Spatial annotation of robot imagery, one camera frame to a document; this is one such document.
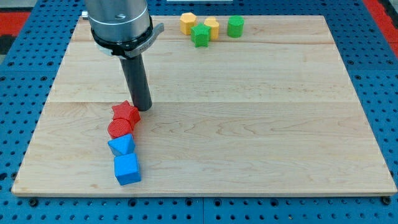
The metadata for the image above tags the light wooden board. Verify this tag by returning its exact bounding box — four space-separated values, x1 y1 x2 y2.
12 16 397 197

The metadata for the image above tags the green star block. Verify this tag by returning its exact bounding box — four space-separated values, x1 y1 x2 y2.
190 23 211 47

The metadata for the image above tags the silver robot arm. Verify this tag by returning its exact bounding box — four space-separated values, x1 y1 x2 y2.
85 0 164 59

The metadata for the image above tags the yellow heart block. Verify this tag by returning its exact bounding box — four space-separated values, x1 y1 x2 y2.
204 16 220 40

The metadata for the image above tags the yellow hexagon block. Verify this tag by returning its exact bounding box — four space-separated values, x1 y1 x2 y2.
180 12 198 35

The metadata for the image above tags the blue cube block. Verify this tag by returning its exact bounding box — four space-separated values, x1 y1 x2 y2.
114 153 141 185

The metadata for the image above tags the green cylinder block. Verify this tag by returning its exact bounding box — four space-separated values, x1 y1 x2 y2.
227 15 244 38

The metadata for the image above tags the red star block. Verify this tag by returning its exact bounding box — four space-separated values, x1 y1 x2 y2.
111 100 141 130

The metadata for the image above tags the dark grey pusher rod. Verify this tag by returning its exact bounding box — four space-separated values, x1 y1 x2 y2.
120 54 152 111

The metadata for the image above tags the red cylinder block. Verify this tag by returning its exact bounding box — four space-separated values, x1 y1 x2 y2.
108 119 133 139

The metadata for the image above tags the blue triangle block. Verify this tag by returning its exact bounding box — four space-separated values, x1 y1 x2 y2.
108 134 136 156

